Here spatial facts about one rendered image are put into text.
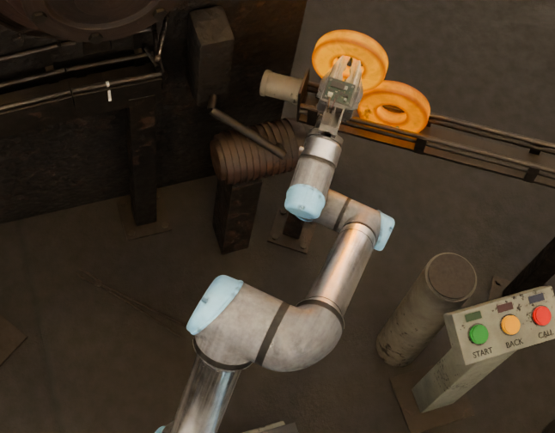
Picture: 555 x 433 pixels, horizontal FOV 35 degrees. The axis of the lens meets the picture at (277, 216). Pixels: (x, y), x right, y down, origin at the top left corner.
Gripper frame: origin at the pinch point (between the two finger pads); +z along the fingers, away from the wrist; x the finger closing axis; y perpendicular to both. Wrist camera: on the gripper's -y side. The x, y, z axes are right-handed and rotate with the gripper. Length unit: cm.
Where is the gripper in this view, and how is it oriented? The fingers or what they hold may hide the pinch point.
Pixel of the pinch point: (351, 56)
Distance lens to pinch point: 184.2
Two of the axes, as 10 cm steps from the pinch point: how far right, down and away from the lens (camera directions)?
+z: 3.1, -9.3, 2.1
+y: 0.5, -2.1, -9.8
